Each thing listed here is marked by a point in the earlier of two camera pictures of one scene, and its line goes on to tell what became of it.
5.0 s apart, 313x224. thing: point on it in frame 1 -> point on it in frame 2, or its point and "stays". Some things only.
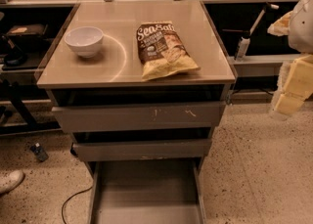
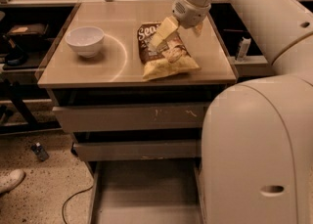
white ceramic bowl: x=85 y=40 stays
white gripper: x=301 y=29 -> x=190 y=13
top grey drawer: x=199 y=116 stays
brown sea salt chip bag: x=162 y=51 stays
